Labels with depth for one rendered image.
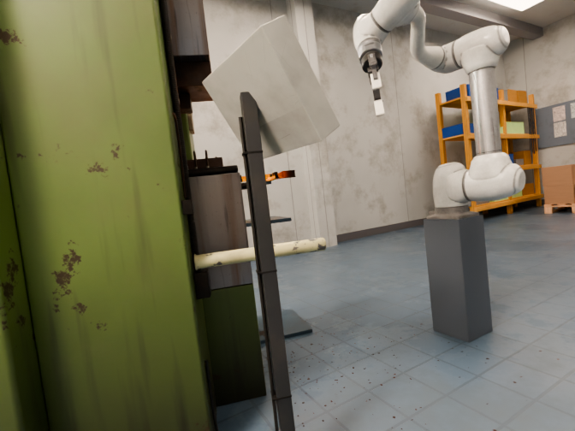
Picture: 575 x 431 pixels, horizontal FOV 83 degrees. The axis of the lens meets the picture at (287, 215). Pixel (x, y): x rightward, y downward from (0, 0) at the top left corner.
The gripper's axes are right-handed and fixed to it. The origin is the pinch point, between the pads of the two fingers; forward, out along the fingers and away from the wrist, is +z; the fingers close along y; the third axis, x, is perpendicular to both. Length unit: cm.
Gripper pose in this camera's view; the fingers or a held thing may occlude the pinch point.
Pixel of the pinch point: (378, 100)
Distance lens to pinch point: 125.5
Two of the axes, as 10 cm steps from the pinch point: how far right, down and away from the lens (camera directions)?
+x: 9.5, -1.5, -2.9
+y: -3.2, -3.8, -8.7
